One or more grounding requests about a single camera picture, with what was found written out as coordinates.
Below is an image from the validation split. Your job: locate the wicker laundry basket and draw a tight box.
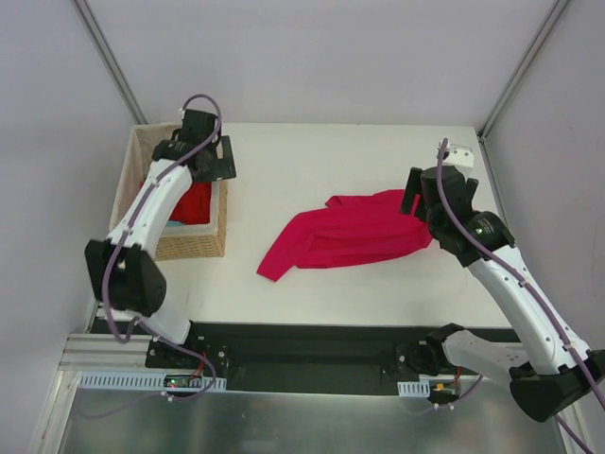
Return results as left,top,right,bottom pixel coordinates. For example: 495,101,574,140
109,123,228,261

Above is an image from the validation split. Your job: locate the right aluminium frame post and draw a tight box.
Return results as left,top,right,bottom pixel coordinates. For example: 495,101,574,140
477,0,574,144

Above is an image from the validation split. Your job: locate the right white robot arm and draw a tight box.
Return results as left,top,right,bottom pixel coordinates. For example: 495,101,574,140
401,166,604,422

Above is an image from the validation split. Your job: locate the red t shirt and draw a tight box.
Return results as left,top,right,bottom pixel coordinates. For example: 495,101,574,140
166,183,212,225

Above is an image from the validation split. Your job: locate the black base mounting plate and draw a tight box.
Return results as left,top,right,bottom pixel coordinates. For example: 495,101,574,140
144,322,516,393

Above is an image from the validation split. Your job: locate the left aluminium frame post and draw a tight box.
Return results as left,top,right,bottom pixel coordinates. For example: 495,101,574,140
70,0,147,125

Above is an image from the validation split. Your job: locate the aluminium frame post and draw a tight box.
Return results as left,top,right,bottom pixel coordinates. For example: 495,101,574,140
477,0,574,144
70,0,147,125

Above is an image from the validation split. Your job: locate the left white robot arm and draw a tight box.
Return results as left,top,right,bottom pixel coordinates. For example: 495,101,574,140
85,108,236,368

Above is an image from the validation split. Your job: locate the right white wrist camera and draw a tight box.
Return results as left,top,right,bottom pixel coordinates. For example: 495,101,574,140
442,143,475,172

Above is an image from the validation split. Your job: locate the white cable duct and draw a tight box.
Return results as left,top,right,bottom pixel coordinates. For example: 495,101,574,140
397,380,431,398
79,372,227,393

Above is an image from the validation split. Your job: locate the left white cable duct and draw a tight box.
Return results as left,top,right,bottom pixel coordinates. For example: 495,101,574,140
79,372,227,393

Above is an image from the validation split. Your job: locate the magenta t shirt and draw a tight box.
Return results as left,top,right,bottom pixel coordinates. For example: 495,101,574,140
257,189,432,282

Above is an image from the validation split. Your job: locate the right white cable duct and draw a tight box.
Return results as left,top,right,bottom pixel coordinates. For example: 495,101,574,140
397,380,431,398

